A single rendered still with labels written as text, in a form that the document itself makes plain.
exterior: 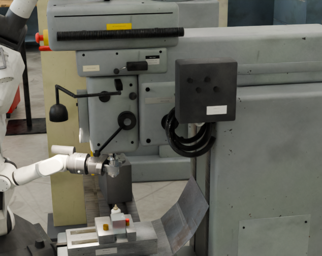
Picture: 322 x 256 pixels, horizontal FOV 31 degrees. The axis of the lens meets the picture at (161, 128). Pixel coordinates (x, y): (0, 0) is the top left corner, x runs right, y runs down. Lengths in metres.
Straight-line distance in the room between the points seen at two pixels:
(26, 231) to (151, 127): 1.32
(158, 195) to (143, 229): 2.54
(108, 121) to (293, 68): 0.74
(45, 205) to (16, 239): 1.61
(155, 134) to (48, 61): 1.89
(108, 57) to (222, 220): 0.77
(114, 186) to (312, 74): 1.02
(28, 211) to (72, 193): 0.58
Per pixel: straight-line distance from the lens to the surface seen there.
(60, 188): 4.30
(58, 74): 4.02
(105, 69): 2.12
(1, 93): 2.44
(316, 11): 9.40
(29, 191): 5.11
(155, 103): 2.18
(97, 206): 2.73
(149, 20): 2.10
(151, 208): 4.69
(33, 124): 6.71
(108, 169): 2.35
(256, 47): 2.23
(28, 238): 3.24
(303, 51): 2.30
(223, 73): 1.94
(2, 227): 3.13
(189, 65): 1.90
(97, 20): 2.08
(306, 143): 2.29
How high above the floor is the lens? 2.16
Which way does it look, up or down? 19 degrees down
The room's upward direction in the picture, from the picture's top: straight up
